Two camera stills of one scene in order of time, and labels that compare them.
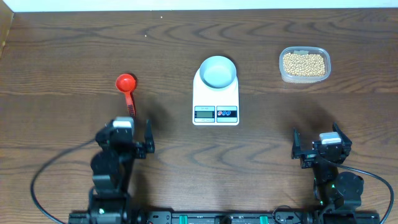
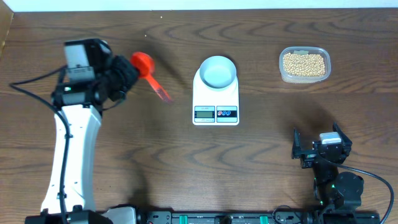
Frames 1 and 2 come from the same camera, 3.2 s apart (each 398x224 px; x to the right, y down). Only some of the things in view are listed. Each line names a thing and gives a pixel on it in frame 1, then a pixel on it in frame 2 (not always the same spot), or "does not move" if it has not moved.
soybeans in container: x=304 y=65 does not move
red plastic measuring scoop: x=126 y=83 to x=146 y=65
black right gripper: x=307 y=158 does not move
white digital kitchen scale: x=214 y=107 does not move
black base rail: x=225 y=217 does not move
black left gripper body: x=138 y=150 to x=117 y=79
